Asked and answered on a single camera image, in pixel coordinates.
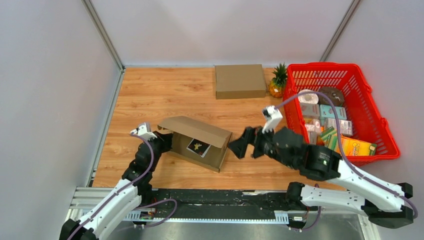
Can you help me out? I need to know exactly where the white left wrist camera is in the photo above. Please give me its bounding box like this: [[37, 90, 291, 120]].
[[130, 122, 157, 141]]

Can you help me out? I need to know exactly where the grey slotted cable duct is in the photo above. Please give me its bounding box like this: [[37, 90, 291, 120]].
[[123, 211, 290, 225]]

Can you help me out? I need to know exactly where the yellow orange snack box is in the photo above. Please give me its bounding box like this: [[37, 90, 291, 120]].
[[325, 135, 377, 157]]

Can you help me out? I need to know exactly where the small pineapple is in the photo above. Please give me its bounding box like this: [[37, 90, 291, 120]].
[[268, 63, 288, 98]]

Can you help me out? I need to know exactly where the black star packet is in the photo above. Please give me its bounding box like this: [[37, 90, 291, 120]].
[[186, 138, 211, 158]]

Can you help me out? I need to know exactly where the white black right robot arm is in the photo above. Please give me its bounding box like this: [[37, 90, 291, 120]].
[[228, 127, 415, 229]]

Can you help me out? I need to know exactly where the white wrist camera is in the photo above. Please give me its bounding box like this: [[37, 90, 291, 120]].
[[261, 105, 283, 134], [130, 122, 157, 141]]

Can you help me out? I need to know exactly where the pink grey small carton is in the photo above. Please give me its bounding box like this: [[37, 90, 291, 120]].
[[299, 102, 321, 119]]

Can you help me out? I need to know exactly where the brown cardboard box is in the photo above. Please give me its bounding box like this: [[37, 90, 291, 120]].
[[214, 64, 267, 100]]

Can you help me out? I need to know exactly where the teal small carton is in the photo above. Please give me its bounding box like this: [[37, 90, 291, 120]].
[[319, 104, 347, 121]]

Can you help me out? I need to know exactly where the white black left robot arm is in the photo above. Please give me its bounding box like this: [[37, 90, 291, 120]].
[[59, 131, 174, 240]]

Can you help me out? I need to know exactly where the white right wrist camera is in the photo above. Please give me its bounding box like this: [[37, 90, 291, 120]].
[[261, 105, 283, 134]]

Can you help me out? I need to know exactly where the brown chocolate donut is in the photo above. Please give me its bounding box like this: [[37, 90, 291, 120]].
[[318, 86, 345, 107]]

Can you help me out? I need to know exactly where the green striped box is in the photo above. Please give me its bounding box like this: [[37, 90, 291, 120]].
[[317, 126, 337, 146]]

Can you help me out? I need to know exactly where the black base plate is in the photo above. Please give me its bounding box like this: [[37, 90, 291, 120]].
[[151, 188, 318, 228]]

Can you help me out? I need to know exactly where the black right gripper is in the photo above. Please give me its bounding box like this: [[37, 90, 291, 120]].
[[225, 122, 295, 170]]

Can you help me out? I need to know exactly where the grey patterned carton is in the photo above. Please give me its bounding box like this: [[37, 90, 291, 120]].
[[324, 118, 353, 137]]

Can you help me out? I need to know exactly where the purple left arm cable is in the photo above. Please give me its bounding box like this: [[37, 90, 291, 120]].
[[66, 133, 178, 240]]

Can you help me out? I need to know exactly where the red plastic basket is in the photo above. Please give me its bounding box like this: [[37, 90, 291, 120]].
[[283, 62, 401, 167]]

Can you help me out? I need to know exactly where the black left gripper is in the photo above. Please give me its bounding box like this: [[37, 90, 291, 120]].
[[144, 131, 173, 173]]

